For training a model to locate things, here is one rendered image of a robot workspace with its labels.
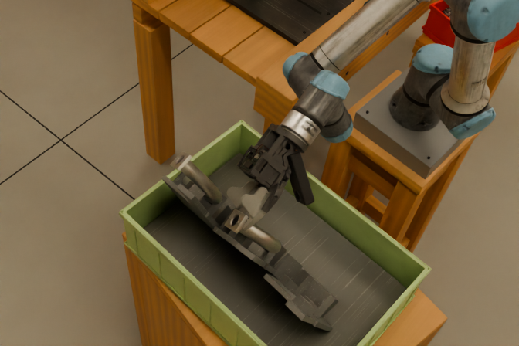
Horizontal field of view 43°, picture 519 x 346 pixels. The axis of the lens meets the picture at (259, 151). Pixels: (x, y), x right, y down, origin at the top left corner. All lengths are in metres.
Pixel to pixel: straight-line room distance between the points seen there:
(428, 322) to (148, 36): 1.29
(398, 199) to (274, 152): 0.72
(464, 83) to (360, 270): 0.52
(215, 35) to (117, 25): 1.41
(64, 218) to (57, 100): 0.64
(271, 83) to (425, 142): 0.47
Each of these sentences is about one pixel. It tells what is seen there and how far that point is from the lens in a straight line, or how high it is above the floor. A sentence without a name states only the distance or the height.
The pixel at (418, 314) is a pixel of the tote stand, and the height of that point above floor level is 0.79.
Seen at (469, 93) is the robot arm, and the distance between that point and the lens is 1.62.
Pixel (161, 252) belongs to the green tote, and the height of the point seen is 0.96.
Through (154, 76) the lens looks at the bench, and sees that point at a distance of 2.42.
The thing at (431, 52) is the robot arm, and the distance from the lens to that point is 1.78.
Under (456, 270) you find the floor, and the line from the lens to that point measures 2.76.
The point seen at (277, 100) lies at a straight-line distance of 1.93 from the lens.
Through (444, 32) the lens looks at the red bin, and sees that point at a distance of 2.28.
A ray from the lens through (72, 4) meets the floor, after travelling 3.60.
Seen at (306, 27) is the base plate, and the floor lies 0.90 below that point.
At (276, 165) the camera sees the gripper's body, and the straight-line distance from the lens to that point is 1.29.
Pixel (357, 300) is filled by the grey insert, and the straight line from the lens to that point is 1.63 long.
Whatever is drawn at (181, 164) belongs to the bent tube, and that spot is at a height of 1.20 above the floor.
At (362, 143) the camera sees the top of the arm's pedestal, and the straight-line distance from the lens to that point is 1.89.
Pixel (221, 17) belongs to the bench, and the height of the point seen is 0.88.
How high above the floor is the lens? 2.30
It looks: 53 degrees down
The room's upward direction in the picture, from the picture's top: 7 degrees clockwise
